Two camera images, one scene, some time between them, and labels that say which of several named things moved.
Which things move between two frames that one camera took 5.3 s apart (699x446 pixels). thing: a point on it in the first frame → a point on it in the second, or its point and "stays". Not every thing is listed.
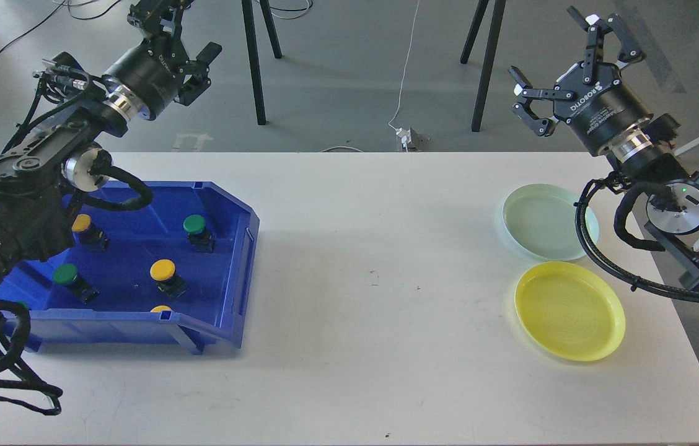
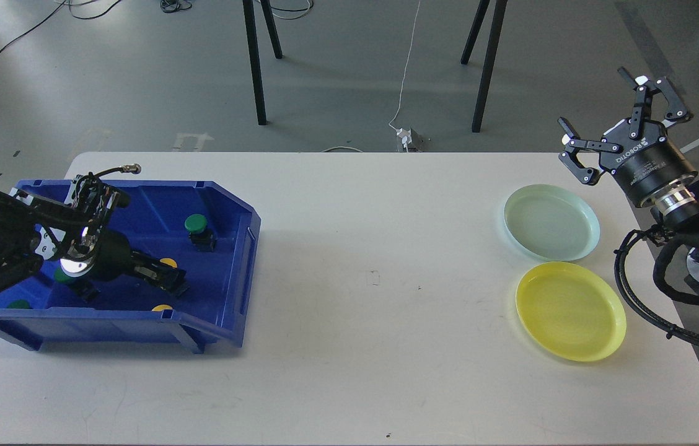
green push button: [68, 274] stays
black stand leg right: [493, 36] stays
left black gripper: [157, 70] → [105, 255]
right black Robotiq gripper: [603, 110] → [637, 150]
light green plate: [541, 220] stays
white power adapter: [406, 135] stays
